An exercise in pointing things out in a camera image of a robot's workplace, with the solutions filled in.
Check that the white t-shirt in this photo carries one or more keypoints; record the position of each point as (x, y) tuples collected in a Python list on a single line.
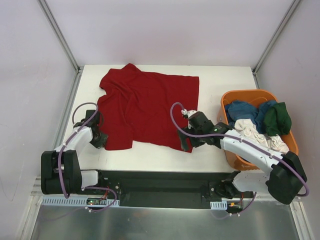
[(246, 128)]

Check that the right aluminium frame post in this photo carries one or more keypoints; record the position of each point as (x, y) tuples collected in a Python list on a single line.
[(277, 33)]

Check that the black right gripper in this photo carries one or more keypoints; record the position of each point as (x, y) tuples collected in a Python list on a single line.
[(190, 140)]

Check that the blue t-shirt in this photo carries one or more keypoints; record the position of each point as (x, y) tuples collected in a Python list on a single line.
[(244, 110)]

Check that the aluminium frame post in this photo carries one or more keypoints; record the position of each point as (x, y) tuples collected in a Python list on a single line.
[(277, 33), (59, 34)]

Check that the left aluminium frame post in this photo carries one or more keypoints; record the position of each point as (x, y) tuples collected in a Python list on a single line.
[(59, 34)]

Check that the white cable duct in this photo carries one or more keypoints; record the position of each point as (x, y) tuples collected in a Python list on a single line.
[(219, 205), (79, 202)]

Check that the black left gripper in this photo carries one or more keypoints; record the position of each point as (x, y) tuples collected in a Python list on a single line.
[(100, 140)]

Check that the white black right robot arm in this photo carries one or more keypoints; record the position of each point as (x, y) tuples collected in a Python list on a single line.
[(281, 174)]

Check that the green t-shirt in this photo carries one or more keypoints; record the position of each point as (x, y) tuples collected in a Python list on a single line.
[(277, 120)]

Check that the red t-shirt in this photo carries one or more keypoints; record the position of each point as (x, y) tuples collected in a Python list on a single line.
[(136, 106)]

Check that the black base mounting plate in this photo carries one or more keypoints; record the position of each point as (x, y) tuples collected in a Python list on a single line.
[(151, 189)]

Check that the orange plastic laundry basket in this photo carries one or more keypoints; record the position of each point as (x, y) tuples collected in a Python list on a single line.
[(254, 97)]

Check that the left white cable duct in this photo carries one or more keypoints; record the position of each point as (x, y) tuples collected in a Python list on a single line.
[(79, 202)]

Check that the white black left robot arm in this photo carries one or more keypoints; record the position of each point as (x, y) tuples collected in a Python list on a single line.
[(60, 168)]

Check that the right white cable duct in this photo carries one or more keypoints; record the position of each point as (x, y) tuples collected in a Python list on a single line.
[(219, 205)]

